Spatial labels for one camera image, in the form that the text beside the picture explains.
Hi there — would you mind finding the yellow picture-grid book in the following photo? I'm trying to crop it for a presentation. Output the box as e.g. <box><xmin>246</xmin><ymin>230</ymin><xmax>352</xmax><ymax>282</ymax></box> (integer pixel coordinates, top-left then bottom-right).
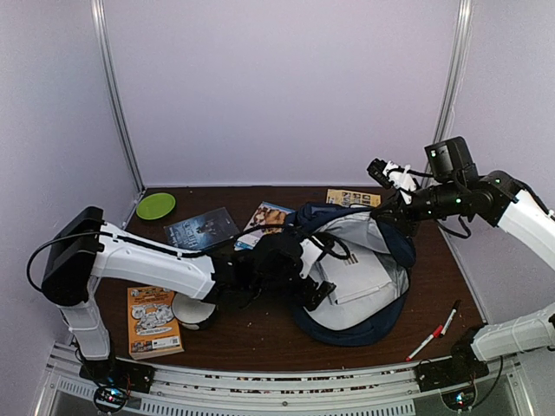
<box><xmin>326</xmin><ymin>189</ymin><xmax>382</xmax><ymax>207</ymax></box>

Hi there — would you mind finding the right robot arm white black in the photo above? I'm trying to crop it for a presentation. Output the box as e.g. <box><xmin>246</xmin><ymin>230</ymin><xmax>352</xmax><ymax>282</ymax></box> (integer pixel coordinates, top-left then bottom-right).
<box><xmin>367</xmin><ymin>137</ymin><xmax>554</xmax><ymax>383</ymax></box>

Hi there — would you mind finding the dark blue cover book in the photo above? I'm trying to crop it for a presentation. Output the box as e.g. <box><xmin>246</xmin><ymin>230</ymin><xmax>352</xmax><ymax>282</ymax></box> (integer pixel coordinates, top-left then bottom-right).
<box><xmin>165</xmin><ymin>207</ymin><xmax>239</xmax><ymax>250</ymax></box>

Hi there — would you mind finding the navy blue student backpack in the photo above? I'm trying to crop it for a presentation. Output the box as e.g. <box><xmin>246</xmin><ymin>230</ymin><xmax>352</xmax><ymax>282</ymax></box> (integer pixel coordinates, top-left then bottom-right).
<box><xmin>285</xmin><ymin>203</ymin><xmax>416</xmax><ymax>347</ymax></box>

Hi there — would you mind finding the green plate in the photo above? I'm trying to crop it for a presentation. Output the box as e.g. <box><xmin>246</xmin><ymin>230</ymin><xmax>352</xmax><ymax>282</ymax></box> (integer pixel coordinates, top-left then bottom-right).
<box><xmin>135</xmin><ymin>192</ymin><xmax>176</xmax><ymax>221</ymax></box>

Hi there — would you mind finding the aluminium front rail frame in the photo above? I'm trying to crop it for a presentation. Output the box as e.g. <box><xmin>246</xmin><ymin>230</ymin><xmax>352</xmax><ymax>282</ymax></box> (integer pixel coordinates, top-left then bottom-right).
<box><xmin>34</xmin><ymin>340</ymin><xmax>534</xmax><ymax>416</ymax></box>

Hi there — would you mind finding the red white marker pen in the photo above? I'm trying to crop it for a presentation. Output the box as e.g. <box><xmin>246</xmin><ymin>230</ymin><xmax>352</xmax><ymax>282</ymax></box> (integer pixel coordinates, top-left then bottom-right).
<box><xmin>405</xmin><ymin>325</ymin><xmax>443</xmax><ymax>361</ymax></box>

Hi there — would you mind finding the aluminium corner post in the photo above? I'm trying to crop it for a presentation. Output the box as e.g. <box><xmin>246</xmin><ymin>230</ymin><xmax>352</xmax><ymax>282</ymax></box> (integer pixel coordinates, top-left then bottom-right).
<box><xmin>90</xmin><ymin>0</ymin><xmax>146</xmax><ymax>193</ymax></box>
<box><xmin>432</xmin><ymin>0</ymin><xmax>473</xmax><ymax>144</ymax></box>

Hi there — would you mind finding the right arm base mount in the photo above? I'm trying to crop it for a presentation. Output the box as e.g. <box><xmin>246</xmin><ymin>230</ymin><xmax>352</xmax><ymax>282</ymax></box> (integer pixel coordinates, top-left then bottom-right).
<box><xmin>415</xmin><ymin>326</ymin><xmax>489</xmax><ymax>413</ymax></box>

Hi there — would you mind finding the left aluminium corner post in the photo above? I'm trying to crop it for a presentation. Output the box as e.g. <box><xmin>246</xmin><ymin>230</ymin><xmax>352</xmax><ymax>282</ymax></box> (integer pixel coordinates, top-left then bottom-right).
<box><xmin>90</xmin><ymin>0</ymin><xmax>146</xmax><ymax>193</ymax></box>

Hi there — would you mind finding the black white marker pen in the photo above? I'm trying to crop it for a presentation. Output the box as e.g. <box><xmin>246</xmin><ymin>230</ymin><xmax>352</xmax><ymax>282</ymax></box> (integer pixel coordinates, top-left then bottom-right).
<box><xmin>440</xmin><ymin>299</ymin><xmax>461</xmax><ymax>337</ymax></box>

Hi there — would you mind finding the orange cartoon paperback book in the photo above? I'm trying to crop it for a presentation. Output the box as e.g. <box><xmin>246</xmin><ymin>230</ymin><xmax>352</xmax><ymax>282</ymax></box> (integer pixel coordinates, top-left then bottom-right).
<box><xmin>127</xmin><ymin>286</ymin><xmax>184</xmax><ymax>361</ymax></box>

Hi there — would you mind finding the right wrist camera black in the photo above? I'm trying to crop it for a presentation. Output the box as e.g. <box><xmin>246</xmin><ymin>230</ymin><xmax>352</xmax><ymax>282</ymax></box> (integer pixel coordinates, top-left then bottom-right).
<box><xmin>424</xmin><ymin>136</ymin><xmax>478</xmax><ymax>183</ymax></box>

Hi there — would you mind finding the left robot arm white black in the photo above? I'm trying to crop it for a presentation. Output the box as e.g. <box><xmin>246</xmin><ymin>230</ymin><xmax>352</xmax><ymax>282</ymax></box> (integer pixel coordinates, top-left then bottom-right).
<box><xmin>31</xmin><ymin>206</ymin><xmax>349</xmax><ymax>385</ymax></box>

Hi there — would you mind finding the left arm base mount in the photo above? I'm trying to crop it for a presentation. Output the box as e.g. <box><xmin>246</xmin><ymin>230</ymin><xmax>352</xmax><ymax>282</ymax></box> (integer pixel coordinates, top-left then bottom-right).
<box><xmin>79</xmin><ymin>358</ymin><xmax>155</xmax><ymax>413</ymax></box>

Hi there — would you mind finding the white booklet with barcode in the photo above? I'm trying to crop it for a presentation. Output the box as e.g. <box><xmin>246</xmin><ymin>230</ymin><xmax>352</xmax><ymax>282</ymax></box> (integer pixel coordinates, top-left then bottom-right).
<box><xmin>316</xmin><ymin>250</ymin><xmax>392</xmax><ymax>304</ymax></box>

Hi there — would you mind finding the dog picture book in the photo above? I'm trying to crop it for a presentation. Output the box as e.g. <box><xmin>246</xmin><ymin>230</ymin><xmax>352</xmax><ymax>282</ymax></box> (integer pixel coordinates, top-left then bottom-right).
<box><xmin>234</xmin><ymin>202</ymin><xmax>293</xmax><ymax>250</ymax></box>

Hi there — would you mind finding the right aluminium corner post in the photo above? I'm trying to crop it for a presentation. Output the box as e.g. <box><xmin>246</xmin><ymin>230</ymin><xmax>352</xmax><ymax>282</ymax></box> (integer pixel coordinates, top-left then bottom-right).
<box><xmin>432</xmin><ymin>0</ymin><xmax>473</xmax><ymax>144</ymax></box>

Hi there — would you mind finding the white black bowl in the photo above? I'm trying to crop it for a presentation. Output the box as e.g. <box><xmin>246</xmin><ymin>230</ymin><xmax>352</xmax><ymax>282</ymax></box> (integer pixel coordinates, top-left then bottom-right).
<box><xmin>172</xmin><ymin>294</ymin><xmax>218</xmax><ymax>330</ymax></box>

